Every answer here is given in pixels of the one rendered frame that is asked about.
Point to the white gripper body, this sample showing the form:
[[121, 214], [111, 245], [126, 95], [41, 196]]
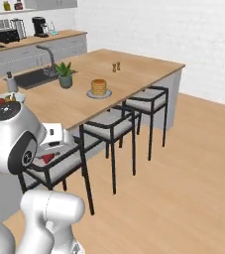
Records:
[[66, 140]]

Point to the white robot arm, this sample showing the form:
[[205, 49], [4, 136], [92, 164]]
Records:
[[51, 211]]

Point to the grey cupboard run with wooden top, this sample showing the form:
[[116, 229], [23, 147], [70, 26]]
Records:
[[24, 54]]

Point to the wooden-top grey dining counter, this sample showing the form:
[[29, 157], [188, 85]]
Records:
[[170, 99]]

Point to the black stool with grey cushion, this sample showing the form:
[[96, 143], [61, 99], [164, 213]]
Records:
[[147, 99], [108, 127], [87, 185]]

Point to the grey plate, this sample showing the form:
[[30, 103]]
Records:
[[90, 95]]

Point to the green plant in grey pot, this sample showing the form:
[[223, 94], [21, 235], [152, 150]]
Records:
[[65, 79]]

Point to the stack of pancakes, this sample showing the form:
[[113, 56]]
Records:
[[98, 87]]

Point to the white fruit bowl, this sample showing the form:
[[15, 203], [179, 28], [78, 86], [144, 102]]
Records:
[[20, 97]]

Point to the black sink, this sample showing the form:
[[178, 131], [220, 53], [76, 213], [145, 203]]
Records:
[[31, 78]]

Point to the yellow banana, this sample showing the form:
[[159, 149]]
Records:
[[8, 98]]

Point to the red apple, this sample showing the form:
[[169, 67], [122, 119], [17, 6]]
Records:
[[0, 101]]

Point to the grey soap dispenser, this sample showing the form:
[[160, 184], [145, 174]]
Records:
[[11, 84]]

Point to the grey tap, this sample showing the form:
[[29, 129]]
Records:
[[52, 61]]

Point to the brown shaker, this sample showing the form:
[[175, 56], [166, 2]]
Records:
[[114, 68], [118, 66]]

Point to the clear teal glass bottle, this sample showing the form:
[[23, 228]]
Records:
[[53, 30]]

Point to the black coffee machine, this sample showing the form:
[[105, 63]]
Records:
[[39, 26]]

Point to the pale striped rack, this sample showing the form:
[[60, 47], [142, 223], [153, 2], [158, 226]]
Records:
[[3, 24]]

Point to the red jar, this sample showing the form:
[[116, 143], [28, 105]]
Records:
[[18, 5]]

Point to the yellow jar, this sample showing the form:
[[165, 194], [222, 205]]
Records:
[[7, 6]]

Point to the grey wall cupboard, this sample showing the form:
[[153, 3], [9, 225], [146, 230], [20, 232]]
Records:
[[51, 4]]

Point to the white wall shelf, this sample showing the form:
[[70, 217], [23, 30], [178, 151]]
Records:
[[8, 11]]

